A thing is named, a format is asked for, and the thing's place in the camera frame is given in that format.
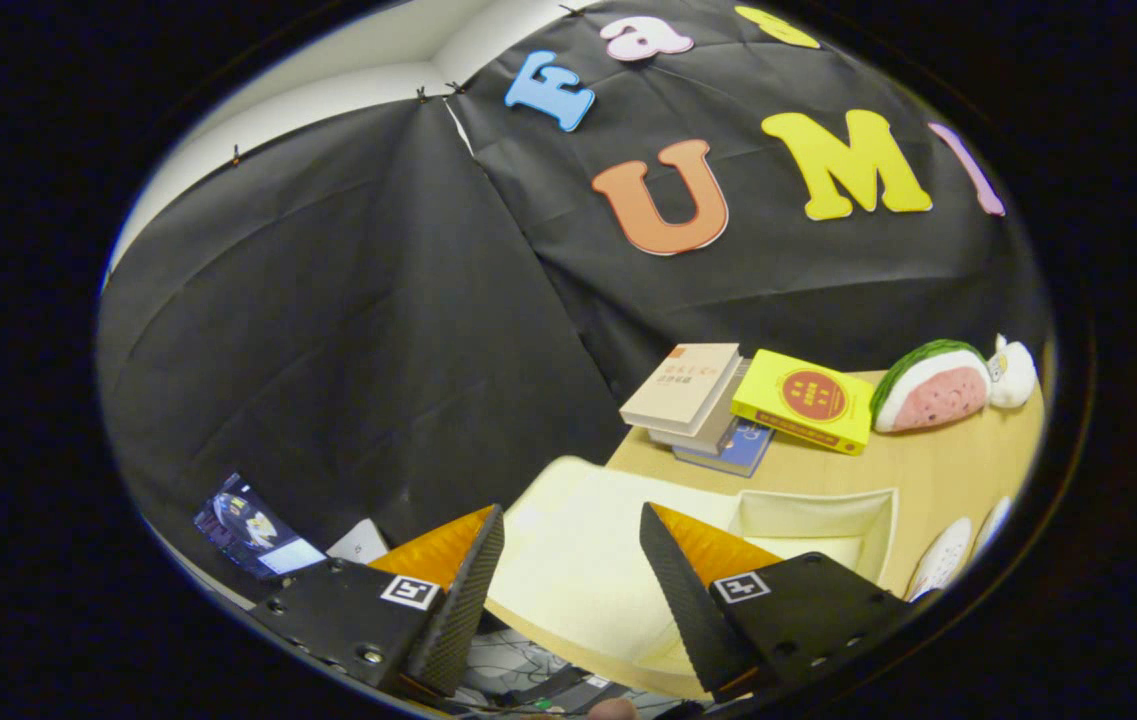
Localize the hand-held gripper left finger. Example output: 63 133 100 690
248 503 506 701

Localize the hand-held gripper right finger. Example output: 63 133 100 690
639 502 914 703

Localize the cream fabric storage box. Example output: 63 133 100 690
483 456 899 701

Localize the white canvas shoe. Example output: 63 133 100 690
971 497 1014 561
906 517 974 601

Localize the white flat device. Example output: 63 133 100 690
328 518 389 564

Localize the blue book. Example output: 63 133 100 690
673 418 776 478

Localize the grey book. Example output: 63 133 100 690
648 360 751 456

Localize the beige book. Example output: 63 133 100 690
620 343 741 436

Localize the tablet screen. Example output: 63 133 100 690
193 472 327 579

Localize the yellow book with red circle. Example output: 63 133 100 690
731 349 876 456

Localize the black backdrop cloth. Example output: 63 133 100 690
96 0 1054 601

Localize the watermelon slice plush toy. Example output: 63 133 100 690
870 339 992 433

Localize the white plush toy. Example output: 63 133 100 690
988 334 1038 409

